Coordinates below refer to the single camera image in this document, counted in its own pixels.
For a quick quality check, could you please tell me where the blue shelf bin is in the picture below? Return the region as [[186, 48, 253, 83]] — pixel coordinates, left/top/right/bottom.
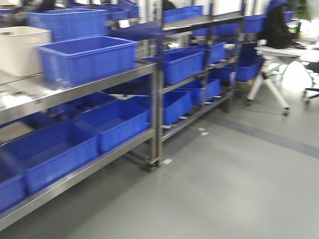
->
[[0, 120, 99, 194], [75, 100, 149, 153]]

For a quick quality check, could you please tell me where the stainless steel shelving rack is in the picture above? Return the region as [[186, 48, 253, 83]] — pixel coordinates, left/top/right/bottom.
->
[[0, 0, 246, 231]]

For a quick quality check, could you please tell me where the tall blue crate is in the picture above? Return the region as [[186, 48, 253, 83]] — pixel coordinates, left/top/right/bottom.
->
[[27, 8, 107, 42]]

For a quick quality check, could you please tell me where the white plastic bin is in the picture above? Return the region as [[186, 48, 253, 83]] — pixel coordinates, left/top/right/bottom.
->
[[0, 26, 51, 77]]

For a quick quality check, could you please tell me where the blue target bin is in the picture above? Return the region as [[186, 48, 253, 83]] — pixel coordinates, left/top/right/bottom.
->
[[35, 36, 139, 88]]

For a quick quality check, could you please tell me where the grey folding desk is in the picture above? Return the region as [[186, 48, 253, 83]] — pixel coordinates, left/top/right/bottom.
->
[[245, 45, 319, 117]]

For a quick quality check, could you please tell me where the blue lower shelf bin left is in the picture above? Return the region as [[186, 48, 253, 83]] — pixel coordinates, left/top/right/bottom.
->
[[0, 120, 99, 194]]

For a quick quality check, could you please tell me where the blue middle rack bin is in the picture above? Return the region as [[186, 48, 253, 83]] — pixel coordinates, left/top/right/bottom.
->
[[144, 48, 206, 85]]

